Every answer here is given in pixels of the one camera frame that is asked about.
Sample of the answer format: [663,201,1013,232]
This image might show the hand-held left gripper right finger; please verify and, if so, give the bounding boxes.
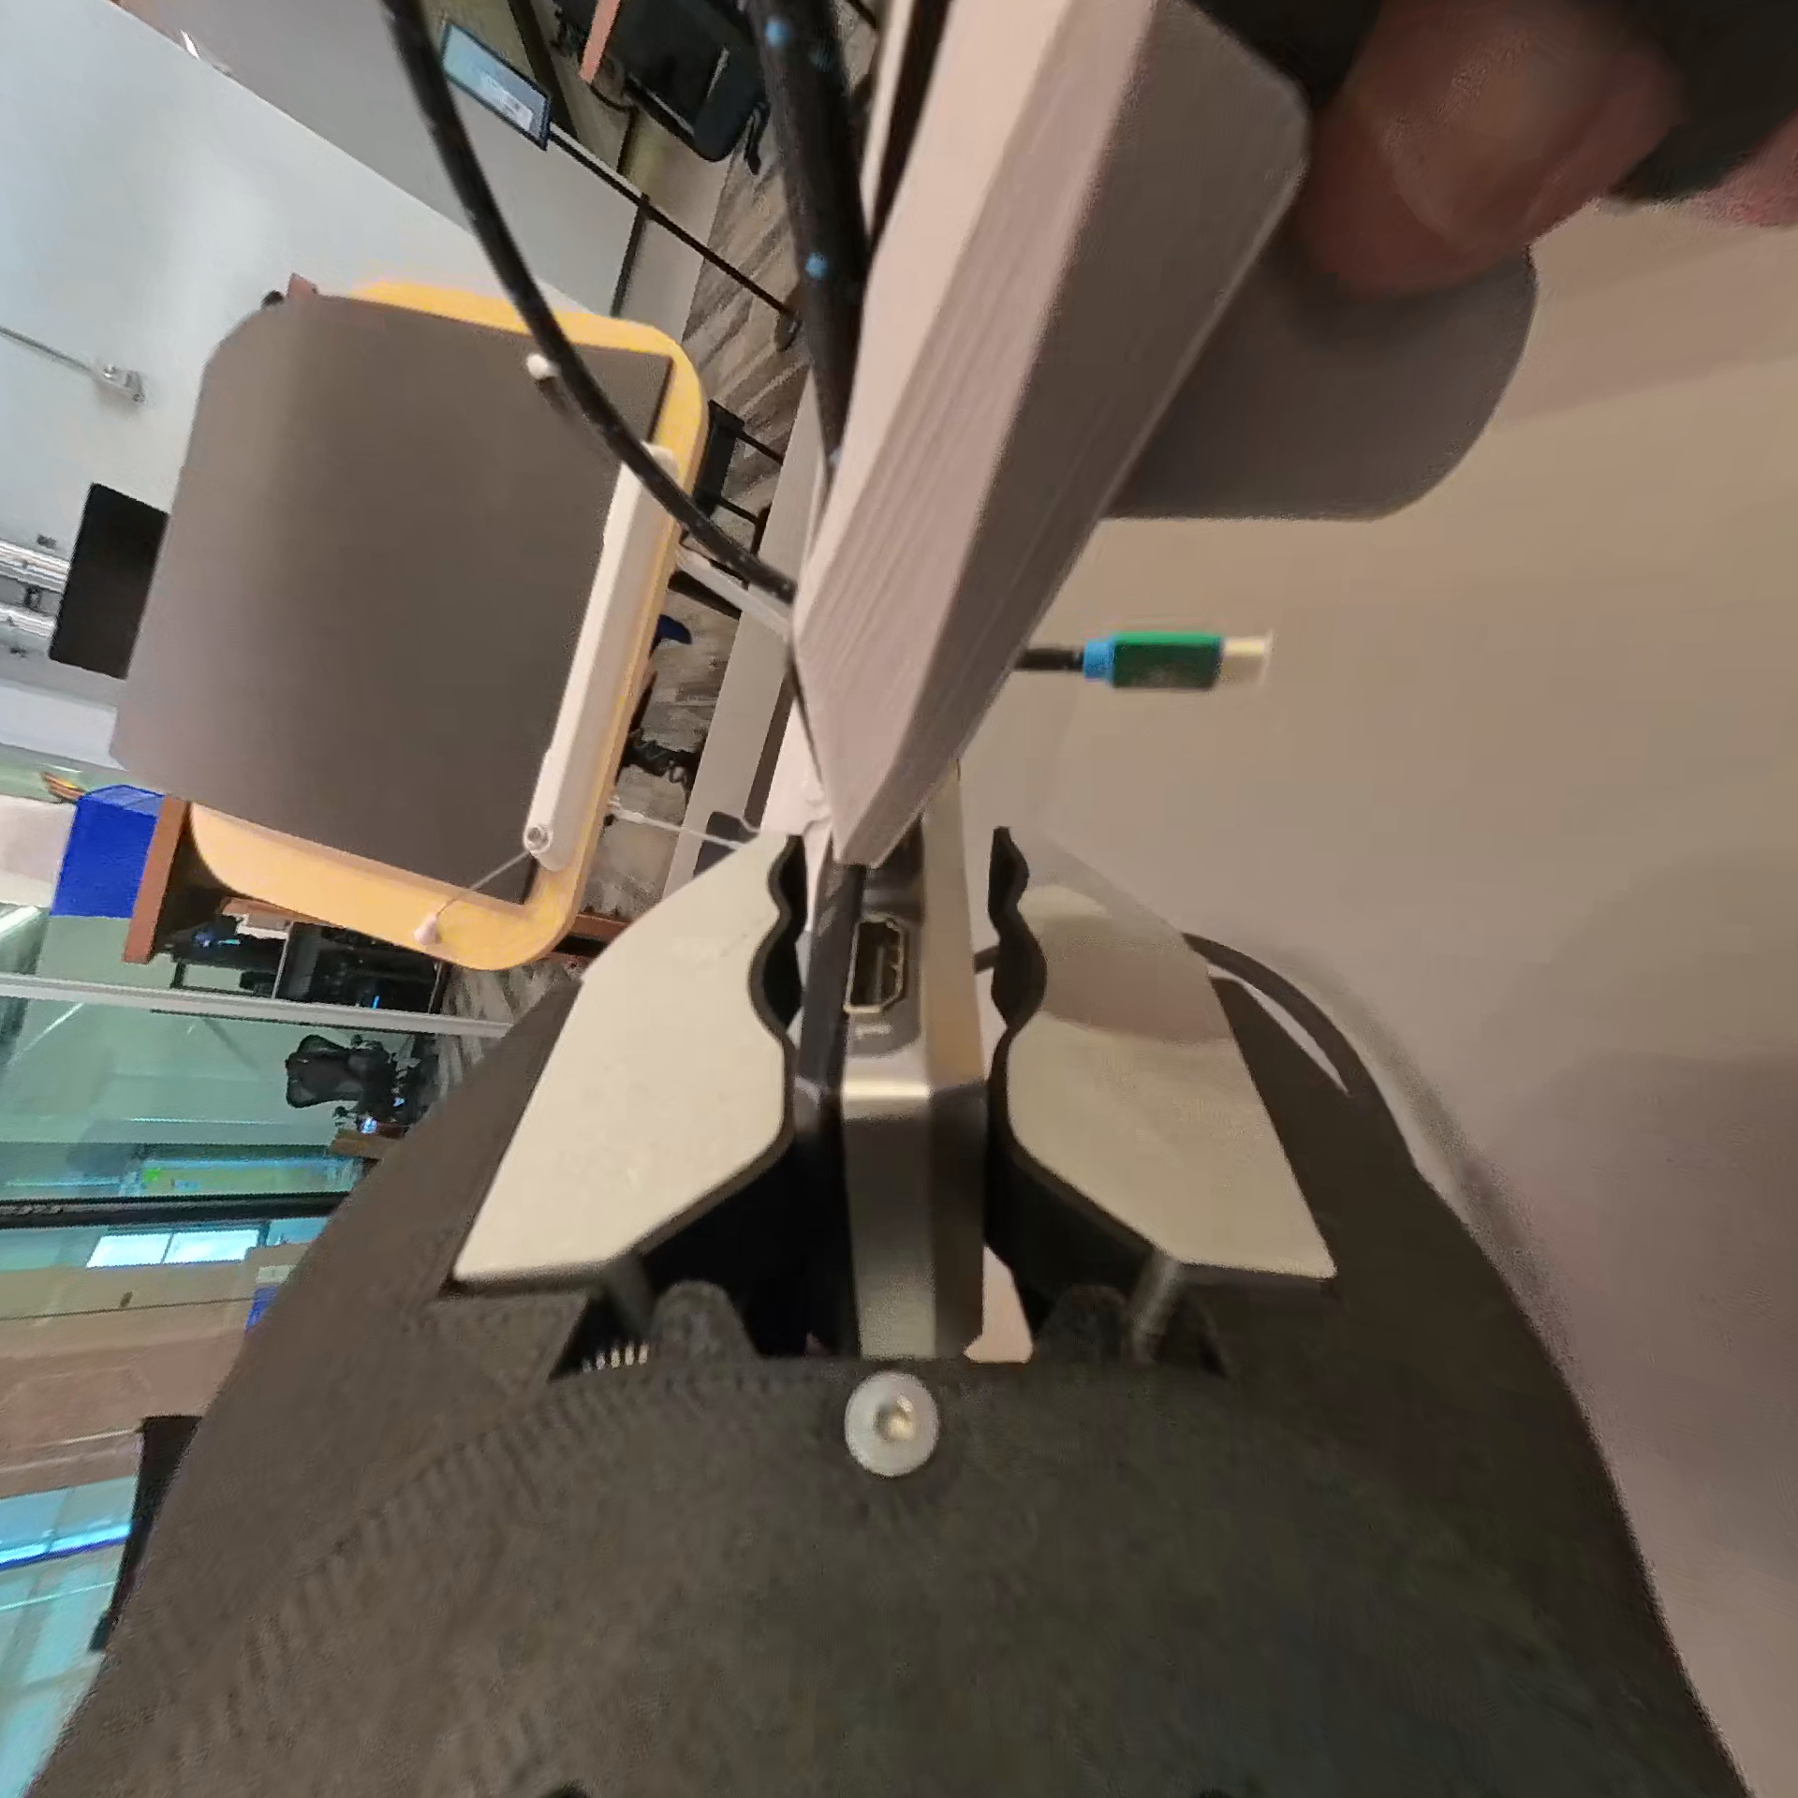
[983,824,1343,1300]

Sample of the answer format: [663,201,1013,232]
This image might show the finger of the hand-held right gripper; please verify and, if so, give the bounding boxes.
[787,0,1315,873]

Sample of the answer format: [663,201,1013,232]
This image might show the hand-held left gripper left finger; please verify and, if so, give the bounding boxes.
[444,830,817,1300]

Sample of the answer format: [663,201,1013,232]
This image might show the black hdmi adapter box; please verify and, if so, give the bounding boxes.
[796,843,1008,1366]

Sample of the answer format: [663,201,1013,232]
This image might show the black braided hdmi cable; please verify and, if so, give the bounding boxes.
[380,0,1276,860]

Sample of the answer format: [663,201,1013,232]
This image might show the person's right hand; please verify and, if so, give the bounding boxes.
[1298,43,1693,304]

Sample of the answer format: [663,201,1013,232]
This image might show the blue storage bin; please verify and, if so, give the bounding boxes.
[51,781,193,924]

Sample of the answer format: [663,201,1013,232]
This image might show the wooden rimmed black panel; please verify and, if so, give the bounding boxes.
[107,275,699,978]

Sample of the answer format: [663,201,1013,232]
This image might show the black flat monitor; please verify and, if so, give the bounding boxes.
[43,483,176,686]

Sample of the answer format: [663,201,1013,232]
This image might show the white bracket bar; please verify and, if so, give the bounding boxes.
[416,352,691,944]

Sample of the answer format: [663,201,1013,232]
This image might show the small framed wall screen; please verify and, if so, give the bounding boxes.
[437,15,556,148]

